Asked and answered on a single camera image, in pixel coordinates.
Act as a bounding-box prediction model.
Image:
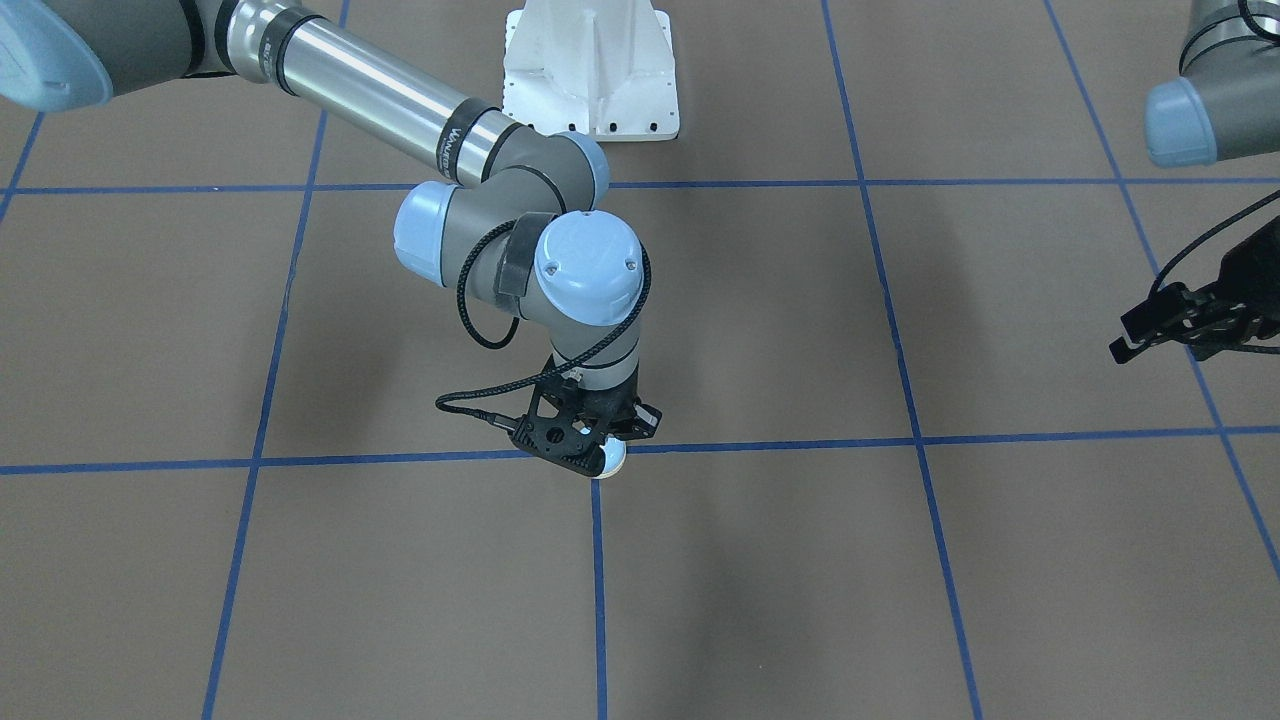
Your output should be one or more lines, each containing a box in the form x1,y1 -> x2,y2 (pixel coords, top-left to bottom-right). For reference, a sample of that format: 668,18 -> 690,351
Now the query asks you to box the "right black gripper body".
556,375 -> 640,438

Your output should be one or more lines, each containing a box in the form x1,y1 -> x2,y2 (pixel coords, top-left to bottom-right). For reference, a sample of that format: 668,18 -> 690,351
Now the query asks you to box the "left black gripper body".
1213,218 -> 1279,323

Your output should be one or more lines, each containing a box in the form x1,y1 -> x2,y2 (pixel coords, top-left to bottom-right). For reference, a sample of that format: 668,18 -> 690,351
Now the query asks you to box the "blue dome call bell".
593,436 -> 627,479

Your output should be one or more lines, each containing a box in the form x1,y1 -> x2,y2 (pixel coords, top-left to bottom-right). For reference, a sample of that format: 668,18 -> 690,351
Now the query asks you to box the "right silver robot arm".
3,1 -> 660,448

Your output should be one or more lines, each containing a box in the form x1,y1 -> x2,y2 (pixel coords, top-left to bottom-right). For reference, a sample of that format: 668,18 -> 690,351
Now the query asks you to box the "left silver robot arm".
1108,1 -> 1279,364

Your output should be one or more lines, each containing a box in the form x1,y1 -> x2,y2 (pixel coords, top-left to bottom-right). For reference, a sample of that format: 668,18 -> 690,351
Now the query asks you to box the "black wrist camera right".
509,377 -> 605,477

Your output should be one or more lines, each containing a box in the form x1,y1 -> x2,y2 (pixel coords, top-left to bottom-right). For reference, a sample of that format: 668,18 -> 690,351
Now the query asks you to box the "black camera cable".
434,217 -> 655,425
1148,188 -> 1280,301

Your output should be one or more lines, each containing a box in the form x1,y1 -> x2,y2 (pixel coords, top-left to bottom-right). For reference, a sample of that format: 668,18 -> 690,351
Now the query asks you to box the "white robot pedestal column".
500,1 -> 681,143

